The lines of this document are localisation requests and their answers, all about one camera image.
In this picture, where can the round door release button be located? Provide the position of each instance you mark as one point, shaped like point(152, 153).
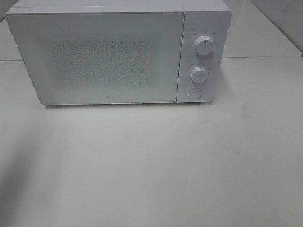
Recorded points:
point(195, 93)

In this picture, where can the white timer knob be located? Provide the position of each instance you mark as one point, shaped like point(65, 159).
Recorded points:
point(199, 75)

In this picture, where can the white microwave door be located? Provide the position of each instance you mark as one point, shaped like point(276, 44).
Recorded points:
point(100, 58)

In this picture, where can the white upper power knob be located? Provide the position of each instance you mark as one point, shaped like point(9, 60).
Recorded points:
point(204, 44)

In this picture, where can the white microwave oven body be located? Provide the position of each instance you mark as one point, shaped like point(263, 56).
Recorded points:
point(210, 17)

